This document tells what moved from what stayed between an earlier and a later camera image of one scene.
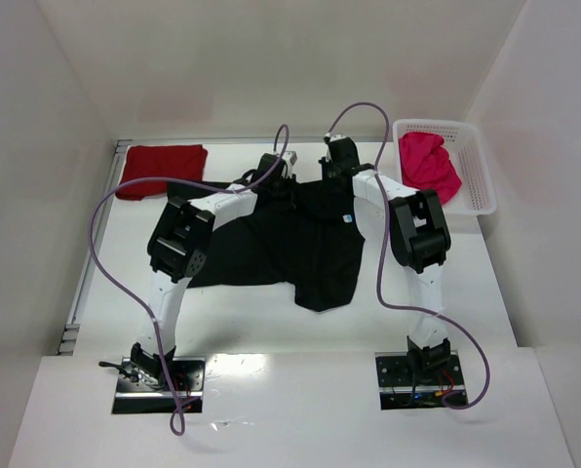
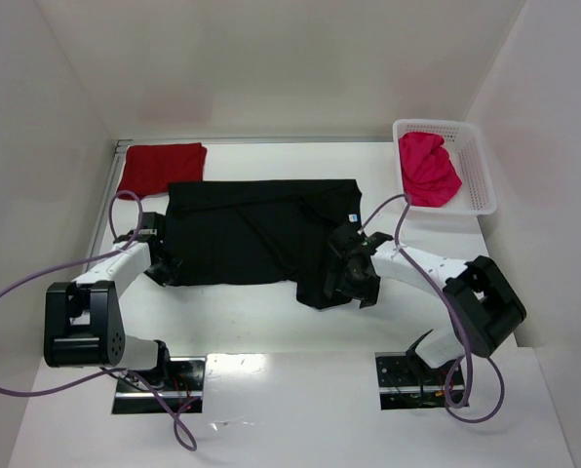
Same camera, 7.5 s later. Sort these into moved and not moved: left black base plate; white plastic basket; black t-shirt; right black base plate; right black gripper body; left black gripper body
Moved: right black gripper body; left black gripper body
Not moved: right black base plate; white plastic basket; black t-shirt; left black base plate
